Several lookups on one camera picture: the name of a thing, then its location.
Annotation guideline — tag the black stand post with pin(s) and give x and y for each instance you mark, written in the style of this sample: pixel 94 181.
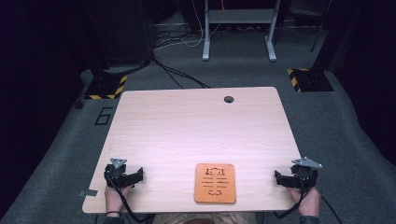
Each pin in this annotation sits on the black stand post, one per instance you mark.
pixel 322 46
pixel 98 46

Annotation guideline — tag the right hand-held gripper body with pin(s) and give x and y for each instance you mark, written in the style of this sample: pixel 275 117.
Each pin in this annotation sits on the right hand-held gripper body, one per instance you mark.
pixel 304 177

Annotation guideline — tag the dark curtain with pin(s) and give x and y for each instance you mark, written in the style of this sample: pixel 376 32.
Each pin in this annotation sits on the dark curtain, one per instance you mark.
pixel 367 77
pixel 37 93

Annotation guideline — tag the grey tape piece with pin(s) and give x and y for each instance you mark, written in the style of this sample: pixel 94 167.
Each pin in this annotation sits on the grey tape piece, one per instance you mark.
pixel 88 193

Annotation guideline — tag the small dark round floor object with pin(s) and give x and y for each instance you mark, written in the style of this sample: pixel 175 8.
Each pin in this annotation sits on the small dark round floor object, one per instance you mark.
pixel 78 105

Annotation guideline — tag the person's right hand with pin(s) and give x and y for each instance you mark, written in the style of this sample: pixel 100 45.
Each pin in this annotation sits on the person's right hand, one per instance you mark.
pixel 309 202

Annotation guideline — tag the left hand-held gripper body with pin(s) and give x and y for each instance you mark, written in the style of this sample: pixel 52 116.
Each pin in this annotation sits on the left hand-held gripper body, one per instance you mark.
pixel 115 175

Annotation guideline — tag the thin black tripod leg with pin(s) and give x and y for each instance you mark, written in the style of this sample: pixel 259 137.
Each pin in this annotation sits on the thin black tripod leg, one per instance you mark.
pixel 319 28

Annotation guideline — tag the white metal desk frame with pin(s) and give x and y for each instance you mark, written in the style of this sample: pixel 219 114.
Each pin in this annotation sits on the white metal desk frame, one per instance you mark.
pixel 239 16

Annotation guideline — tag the yellow black striped base plate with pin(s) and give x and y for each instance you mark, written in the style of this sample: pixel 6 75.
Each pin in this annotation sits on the yellow black striped base plate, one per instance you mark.
pixel 107 88
pixel 309 80

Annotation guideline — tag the person's left hand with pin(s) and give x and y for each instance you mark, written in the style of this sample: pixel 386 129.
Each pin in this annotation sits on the person's left hand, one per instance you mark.
pixel 113 199

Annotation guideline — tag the black wrist band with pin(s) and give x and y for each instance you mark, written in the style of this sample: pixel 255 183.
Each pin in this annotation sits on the black wrist band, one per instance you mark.
pixel 113 213

